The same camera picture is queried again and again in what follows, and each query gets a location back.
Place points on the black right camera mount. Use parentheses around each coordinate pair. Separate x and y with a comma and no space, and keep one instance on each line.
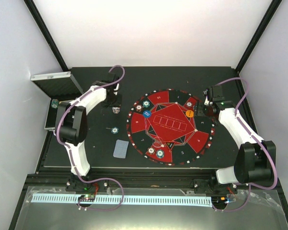
(213,94)

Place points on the yellow big blind button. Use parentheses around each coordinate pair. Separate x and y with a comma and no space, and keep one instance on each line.
(189,113)

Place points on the green chips in case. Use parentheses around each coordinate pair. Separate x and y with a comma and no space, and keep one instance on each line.
(54,103)

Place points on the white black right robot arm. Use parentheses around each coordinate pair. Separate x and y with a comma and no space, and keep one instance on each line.
(255,162)

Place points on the white blue chip stack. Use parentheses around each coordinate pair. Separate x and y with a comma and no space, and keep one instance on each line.
(116,110)

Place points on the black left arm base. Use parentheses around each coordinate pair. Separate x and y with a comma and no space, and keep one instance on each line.
(74,184)

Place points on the blue playing card deck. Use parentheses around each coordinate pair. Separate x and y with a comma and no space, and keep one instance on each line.
(120,150)

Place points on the white slotted cable duct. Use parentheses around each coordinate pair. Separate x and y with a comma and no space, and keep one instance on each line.
(194,201)

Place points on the aluminium poker case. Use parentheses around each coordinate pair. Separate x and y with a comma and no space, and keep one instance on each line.
(61,86)

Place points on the green blue chip stack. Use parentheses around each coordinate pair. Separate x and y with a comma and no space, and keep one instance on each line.
(114,130)

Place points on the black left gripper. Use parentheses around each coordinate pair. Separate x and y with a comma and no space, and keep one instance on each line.
(117,104)

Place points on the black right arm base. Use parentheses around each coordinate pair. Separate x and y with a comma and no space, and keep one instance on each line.
(206,185)

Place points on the blue small blind button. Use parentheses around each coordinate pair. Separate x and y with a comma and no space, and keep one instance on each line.
(146,113)

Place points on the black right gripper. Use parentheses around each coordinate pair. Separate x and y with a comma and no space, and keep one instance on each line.
(211,117)

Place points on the round red black poker mat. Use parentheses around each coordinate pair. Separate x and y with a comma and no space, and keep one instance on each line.
(185,139)

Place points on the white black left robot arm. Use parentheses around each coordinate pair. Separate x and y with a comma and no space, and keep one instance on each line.
(71,126)

